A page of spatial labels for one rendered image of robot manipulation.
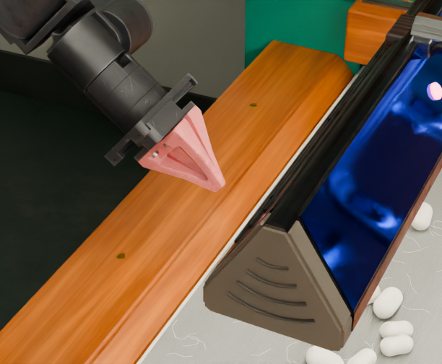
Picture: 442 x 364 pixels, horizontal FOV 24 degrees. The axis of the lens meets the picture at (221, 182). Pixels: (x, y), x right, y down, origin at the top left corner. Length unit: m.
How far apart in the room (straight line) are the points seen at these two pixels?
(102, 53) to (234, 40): 1.47
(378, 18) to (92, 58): 0.42
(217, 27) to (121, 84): 1.47
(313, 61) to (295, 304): 0.85
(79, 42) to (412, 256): 0.40
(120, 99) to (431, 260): 0.36
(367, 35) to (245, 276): 0.78
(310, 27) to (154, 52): 1.19
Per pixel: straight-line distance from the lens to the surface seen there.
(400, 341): 0.97
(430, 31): 0.68
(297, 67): 1.35
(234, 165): 1.16
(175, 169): 1.00
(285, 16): 1.39
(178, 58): 2.52
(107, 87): 0.97
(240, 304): 0.55
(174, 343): 0.98
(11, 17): 1.00
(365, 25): 1.28
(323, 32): 1.38
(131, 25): 1.03
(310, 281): 0.52
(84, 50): 0.98
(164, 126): 0.95
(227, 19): 2.41
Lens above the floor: 1.43
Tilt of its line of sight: 36 degrees down
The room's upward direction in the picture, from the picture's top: straight up
